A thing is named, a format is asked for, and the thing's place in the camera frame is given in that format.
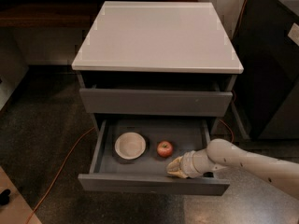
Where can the grey top drawer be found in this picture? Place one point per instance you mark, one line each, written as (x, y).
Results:
(156, 102)

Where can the white bowl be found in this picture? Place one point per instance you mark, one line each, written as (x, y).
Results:
(130, 146)

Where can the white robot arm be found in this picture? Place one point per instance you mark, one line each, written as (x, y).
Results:
(220, 154)

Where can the grey drawer cabinet white top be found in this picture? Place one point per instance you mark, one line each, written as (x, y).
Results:
(167, 46)

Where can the red apple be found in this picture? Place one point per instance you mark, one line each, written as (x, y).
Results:
(165, 149)

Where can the small black object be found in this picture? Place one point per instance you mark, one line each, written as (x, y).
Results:
(4, 197)

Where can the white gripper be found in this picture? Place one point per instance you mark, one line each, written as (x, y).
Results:
(188, 164)

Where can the light wooden board corner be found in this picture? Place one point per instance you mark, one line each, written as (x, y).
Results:
(17, 210)

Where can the dark wooden shelf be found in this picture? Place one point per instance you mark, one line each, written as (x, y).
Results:
(55, 13)

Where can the grey drawer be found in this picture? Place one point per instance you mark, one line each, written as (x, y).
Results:
(147, 174)
(156, 102)

